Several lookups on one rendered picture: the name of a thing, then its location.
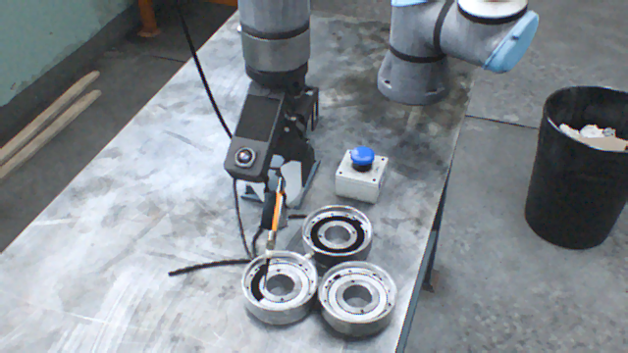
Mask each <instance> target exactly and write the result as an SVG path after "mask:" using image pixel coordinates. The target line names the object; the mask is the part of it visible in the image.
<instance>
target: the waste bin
mask: <svg viewBox="0 0 628 353"><path fill-rule="evenodd" d="M562 125H566V126H568V127H569V128H571V129H574V130H578V132H579V131H580V130H581V129H582V128H584V127H585V126H596V128H597V129H602V133H603V131H604V130H605V129H607V128H610V129H613V130H614V135H615V136H614V137H615V138H618V139H621V140H625V141H628V92H626V91H623V90H620V89H617V88H613V87H608V86H602V85H595V84H576V85H570V86H565V87H562V88H559V89H557V90H556V91H555V92H553V93H552V94H551V95H550V96H549V97H548V98H547V100H546V101H545V104H544V107H543V116H542V119H541V123H540V128H539V134H538V137H539V138H538V146H537V151H536V156H535V161H534V166H533V171H532V175H531V180H530V184H529V189H528V194H527V199H526V204H525V209H524V214H525V218H526V221H527V223H528V225H529V226H530V227H531V229H532V230H533V231H534V232H535V233H537V234H538V235H539V236H541V237H542V238H544V239H545V240H547V241H549V242H551V243H554V244H556V245H559V246H563V247H568V248H590V247H594V246H596V245H599V244H600V243H602V242H603V241H605V239H606V238H607V236H608V235H609V233H610V231H611V229H612V227H613V225H615V224H616V222H617V220H618V218H619V216H620V214H621V213H622V211H623V209H624V207H625V205H626V203H627V202H628V144H627V146H626V148H625V151H618V150H608V149H603V148H599V147H595V146H592V145H589V144H586V143H583V142H581V141H578V140H576V139H574V138H572V137H571V136H569V135H567V134H566V133H564V132H563V131H562V130H560V129H559V128H560V126H562ZM579 134H580V132H579Z"/></svg>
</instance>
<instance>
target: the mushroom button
mask: <svg viewBox="0 0 628 353"><path fill-rule="evenodd" d="M350 160H351V161H352V162H353V163H355V164H357V165H359V166H360V167H365V166H366V165H370V164H372V163H373V162H374V161H375V153H374V151H373V150H372V149H371V148H368V147H364V146H360V147H356V148H354V149H353V150H352V151H351V153H350Z"/></svg>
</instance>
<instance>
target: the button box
mask: <svg viewBox="0 0 628 353"><path fill-rule="evenodd" d="M351 151H352V150H347V151H346V153H345V155H344V157H343V159H342V161H341V163H340V166H339V168H338V170H337V172H336V174H335V195H338V196H342V197H346V198H351V199H355V200H359V201H364V202H368V203H372V204H376V202H377V200H378V197H379V195H380V192H381V190H382V187H383V185H384V182H385V180H386V178H387V169H388V159H389V158H385V157H380V156H375V161H374V162H373V163H372V164H370V165H366V166H365V167H360V166H359V165H357V164H355V163H353V162H352V161H351V160H350V153H351Z"/></svg>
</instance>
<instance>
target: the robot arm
mask: <svg viewBox="0 0 628 353"><path fill-rule="evenodd" d="M527 5H528V0H392V24H391V36H390V48H389V51H388V53H387V55H386V57H385V60H384V62H383V64H382V65H381V67H380V70H379V73H378V88H379V90H380V91H381V92H382V93H383V94H384V95H385V96H386V97H387V98H389V99H391V100H392V101H394V102H397V103H400V104H409V105H427V104H433V103H436V102H439V101H441V100H443V99H445V98H446V97H448V95H449V94H450V91H451V85H452V75H451V70H450V65H449V60H448V56H451V57H453V58H456V59H458V60H461V61H464V62H466V63H469V64H472V65H474V66H477V67H479V68H482V70H484V71H485V70H488V71H491V72H494V73H497V74H505V73H507V72H509V71H510V70H512V69H513V68H514V67H515V66H516V64H517V63H518V62H519V61H520V59H521V58H522V57H523V55H524V53H525V52H526V50H527V48H528V47H529V45H530V43H531V41H532V39H533V37H534V34H535V32H536V29H537V26H538V22H539V17H538V15H537V14H536V13H534V12H533V11H527ZM238 8H239V18H240V25H239V26H238V28H237V32H238V33H239V34H241V40H242V52H243V59H244V60H245V71H246V74H247V75H248V77H249V78H251V79H252V82H251V83H250V84H249V87H248V90H247V93H246V97H245V100H244V103H243V106H242V108H241V111H240V114H239V117H238V120H237V123H236V126H235V131H234V134H233V137H232V140H231V143H230V147H229V150H228V153H227V156H226V159H225V162H224V169H225V171H226V172H227V173H228V174H229V176H230V177H233V178H237V179H242V180H246V181H249V182H250V183H251V185H252V187H253V188H254V189H255V191H256V192H257V195H258V196H259V198H260V199H261V200H262V202H263V200H264V194H265V192H267V191H270V190H269V187H268V184H267V182H268V180H269V177H268V171H269V168H270V165H271V161H272V158H273V155H277V156H282V158H283V159H284V161H283V163H282V165H281V174H282V176H283V177H284V178H285V180H286V186H285V193H286V195H287V198H286V201H285V204H286V205H287V207H288V208H289V209H290V210H292V209H293V208H294V207H295V206H296V205H297V203H298V202H299V200H300V198H301V196H302V193H303V191H304V188H305V186H306V183H307V180H308V178H309V176H310V174H311V172H312V169H313V166H314V162H315V151H314V148H313V147H312V146H311V145H310V141H311V139H310V138H306V131H307V129H308V120H309V118H310V114H311V131H314V130H315V128H316V126H317V124H318V123H319V87H314V86H308V85H306V80H305V76H306V75H307V73H308V60H309V58H310V54H311V23H310V0H238ZM306 91H307V92H309V91H312V92H313V93H312V95H311V96H310V95H309V94H306V93H307V92H306ZM315 104H316V116H315Z"/></svg>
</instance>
